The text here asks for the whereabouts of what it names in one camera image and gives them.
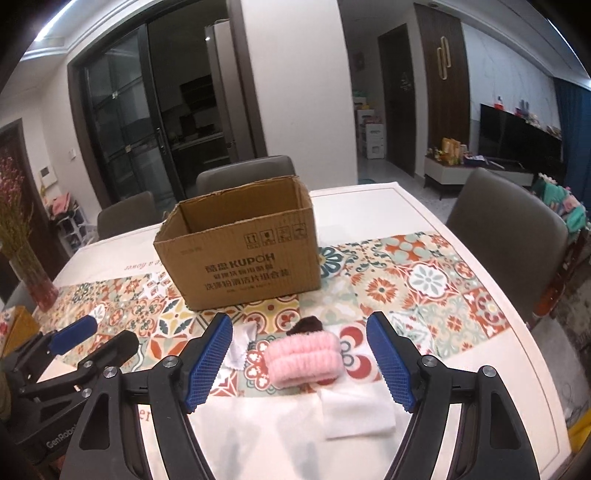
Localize blue curtain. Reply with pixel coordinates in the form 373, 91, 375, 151
551, 76, 591, 176

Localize silver refrigerator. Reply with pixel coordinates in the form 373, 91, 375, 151
204, 21, 245, 164

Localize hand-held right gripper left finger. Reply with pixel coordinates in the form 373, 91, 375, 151
67, 312, 234, 480

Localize wood slat wall panel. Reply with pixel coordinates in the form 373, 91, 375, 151
413, 2, 472, 148

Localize white storage boxes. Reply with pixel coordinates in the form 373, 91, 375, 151
358, 108, 386, 160

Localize white television cabinet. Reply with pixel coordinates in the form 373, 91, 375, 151
424, 154, 534, 200

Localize pink fluffy headband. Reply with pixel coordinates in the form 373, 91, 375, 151
262, 331, 341, 387

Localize small white cloth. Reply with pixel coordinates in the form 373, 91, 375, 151
221, 322, 258, 372

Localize black television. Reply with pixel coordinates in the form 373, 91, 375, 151
478, 104, 564, 174

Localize wicker tissue box floral cover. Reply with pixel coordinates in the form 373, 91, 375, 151
0, 305, 41, 358

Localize glass vase with dried flowers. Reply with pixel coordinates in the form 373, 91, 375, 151
0, 117, 56, 301

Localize pile of colourful clothes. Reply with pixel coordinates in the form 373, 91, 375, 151
531, 173, 591, 324

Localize grey dining chair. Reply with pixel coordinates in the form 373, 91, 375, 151
196, 155, 296, 197
97, 191, 160, 241
445, 167, 570, 324

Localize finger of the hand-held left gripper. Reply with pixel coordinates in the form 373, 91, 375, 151
18, 331, 139, 401
7, 316, 99, 370

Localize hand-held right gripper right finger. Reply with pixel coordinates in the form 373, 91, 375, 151
366, 311, 532, 480

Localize gold loop handle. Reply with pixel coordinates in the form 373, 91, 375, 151
436, 36, 452, 84

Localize dried pink flower bunch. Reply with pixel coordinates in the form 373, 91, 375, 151
0, 154, 35, 259

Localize dark sliding glass door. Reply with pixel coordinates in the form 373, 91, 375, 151
67, 0, 269, 213

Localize dark hallway door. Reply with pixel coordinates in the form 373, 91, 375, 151
378, 21, 419, 178

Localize ceiling light strip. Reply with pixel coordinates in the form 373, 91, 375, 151
34, 0, 86, 42

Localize shoe rack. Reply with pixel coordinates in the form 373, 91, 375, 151
48, 191, 90, 254

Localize white folded towel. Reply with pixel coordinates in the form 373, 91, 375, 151
318, 387, 396, 439

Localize brown cardboard box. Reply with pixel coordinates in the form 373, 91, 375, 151
154, 175, 322, 311

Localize dark brown fuzzy scrunchie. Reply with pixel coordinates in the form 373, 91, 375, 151
287, 316, 324, 334

